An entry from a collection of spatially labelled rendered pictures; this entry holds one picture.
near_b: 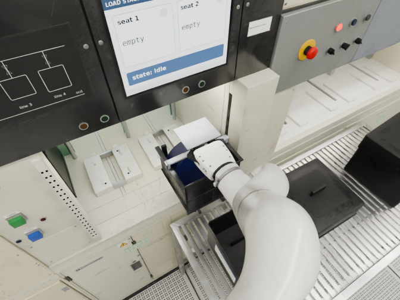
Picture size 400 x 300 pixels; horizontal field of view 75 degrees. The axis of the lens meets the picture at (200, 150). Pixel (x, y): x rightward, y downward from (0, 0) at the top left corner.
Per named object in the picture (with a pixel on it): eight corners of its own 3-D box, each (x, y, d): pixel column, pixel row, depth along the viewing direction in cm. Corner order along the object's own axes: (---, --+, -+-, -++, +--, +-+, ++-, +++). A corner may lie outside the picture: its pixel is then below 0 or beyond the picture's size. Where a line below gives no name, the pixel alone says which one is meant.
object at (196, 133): (184, 222, 96) (177, 171, 72) (161, 183, 108) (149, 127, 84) (238, 193, 104) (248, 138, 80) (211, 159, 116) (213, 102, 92)
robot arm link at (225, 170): (215, 194, 75) (210, 186, 77) (240, 181, 78) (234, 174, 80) (217, 178, 69) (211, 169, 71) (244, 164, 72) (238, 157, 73)
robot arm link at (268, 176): (302, 153, 44) (263, 156, 74) (226, 211, 44) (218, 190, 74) (336, 196, 43) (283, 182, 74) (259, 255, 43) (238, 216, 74)
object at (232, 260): (205, 239, 112) (206, 222, 98) (258, 211, 120) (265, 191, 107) (243, 305, 96) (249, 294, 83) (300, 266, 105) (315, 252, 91)
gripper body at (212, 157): (210, 188, 76) (191, 162, 82) (238, 174, 79) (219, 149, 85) (211, 174, 70) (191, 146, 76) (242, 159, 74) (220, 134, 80)
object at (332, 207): (309, 245, 110) (319, 233, 100) (265, 191, 126) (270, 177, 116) (356, 213, 119) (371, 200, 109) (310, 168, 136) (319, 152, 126)
